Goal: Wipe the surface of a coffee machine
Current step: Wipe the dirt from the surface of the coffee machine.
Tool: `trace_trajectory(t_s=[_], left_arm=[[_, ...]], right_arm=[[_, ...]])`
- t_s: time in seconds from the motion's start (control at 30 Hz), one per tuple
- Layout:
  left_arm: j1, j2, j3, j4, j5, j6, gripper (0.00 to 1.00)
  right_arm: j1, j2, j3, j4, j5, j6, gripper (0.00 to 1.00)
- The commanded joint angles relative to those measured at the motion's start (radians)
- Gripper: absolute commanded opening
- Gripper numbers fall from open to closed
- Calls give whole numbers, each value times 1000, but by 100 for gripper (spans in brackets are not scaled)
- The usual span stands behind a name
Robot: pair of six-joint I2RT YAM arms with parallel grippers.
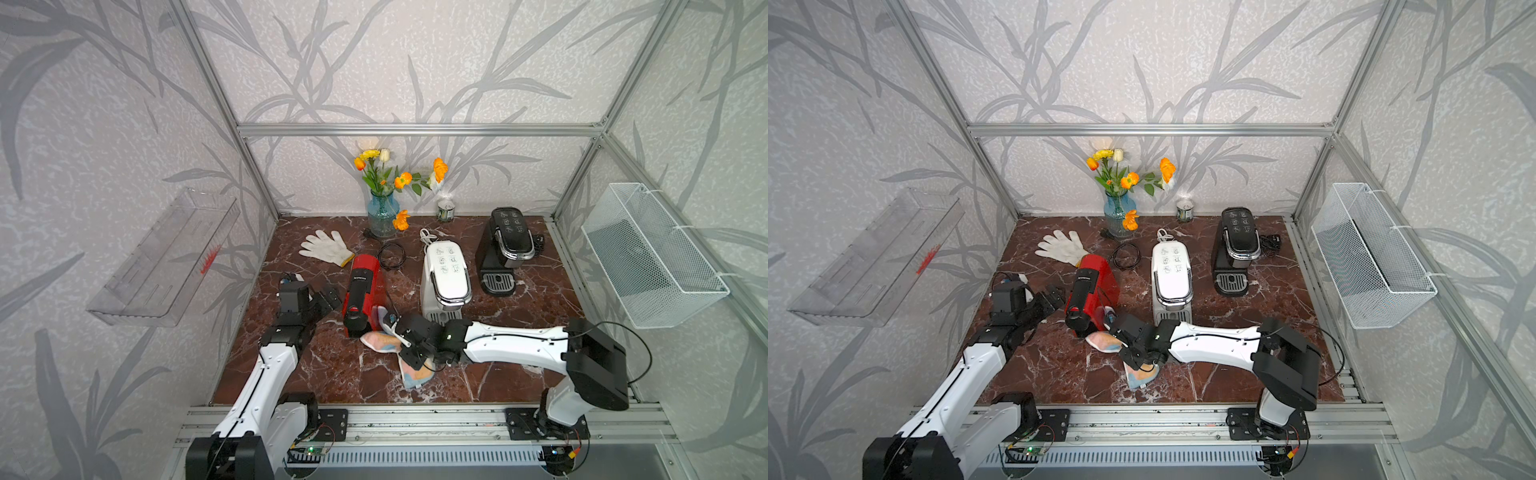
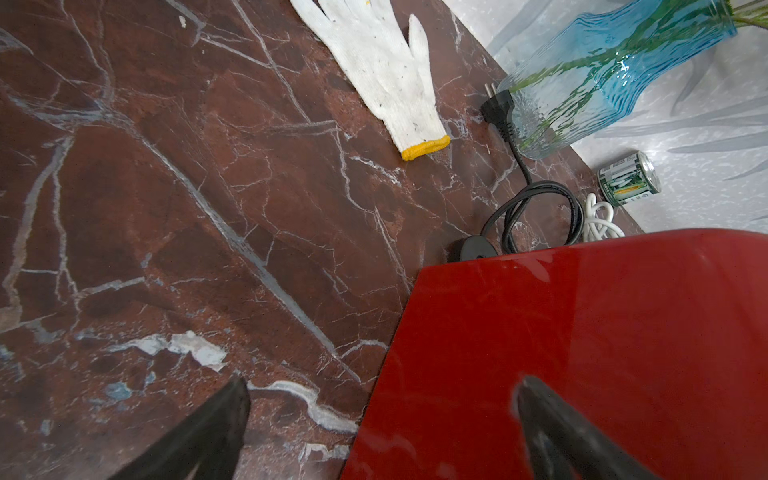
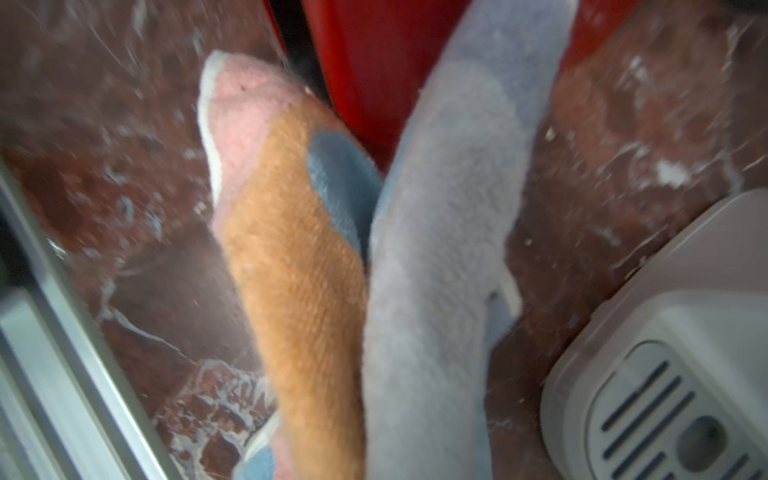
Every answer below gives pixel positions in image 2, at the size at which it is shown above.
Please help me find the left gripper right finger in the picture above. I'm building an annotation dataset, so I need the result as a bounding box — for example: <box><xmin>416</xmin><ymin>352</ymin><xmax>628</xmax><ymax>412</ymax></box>
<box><xmin>515</xmin><ymin>376</ymin><xmax>657</xmax><ymax>479</ymax></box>

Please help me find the blue glass vase with flowers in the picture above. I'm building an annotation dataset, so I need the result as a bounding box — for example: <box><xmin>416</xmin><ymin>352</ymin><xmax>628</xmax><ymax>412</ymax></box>
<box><xmin>496</xmin><ymin>1</ymin><xmax>767</xmax><ymax>159</ymax></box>

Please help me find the small green can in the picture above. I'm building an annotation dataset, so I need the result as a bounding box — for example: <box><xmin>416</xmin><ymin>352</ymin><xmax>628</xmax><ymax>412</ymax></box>
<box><xmin>598</xmin><ymin>151</ymin><xmax>662</xmax><ymax>207</ymax></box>

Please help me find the black power cable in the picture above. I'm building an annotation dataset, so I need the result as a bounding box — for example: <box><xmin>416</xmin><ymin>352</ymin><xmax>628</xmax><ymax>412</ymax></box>
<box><xmin>458</xmin><ymin>82</ymin><xmax>586</xmax><ymax>262</ymax></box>

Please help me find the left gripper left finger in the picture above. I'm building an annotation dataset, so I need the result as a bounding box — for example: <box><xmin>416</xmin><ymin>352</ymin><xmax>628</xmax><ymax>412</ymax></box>
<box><xmin>112</xmin><ymin>377</ymin><xmax>251</xmax><ymax>479</ymax></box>

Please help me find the white power cable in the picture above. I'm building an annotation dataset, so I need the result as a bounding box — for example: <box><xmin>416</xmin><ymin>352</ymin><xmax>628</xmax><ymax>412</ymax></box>
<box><xmin>581</xmin><ymin>191</ymin><xmax>626</xmax><ymax>244</ymax></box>

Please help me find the white work glove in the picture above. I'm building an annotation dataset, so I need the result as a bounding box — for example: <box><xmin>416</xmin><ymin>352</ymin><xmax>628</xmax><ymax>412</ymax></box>
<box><xmin>291</xmin><ymin>0</ymin><xmax>451</xmax><ymax>161</ymax></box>

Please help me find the red coffee machine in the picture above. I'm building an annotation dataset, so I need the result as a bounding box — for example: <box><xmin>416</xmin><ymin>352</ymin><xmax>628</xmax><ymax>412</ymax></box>
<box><xmin>343</xmin><ymin>229</ymin><xmax>767</xmax><ymax>479</ymax></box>

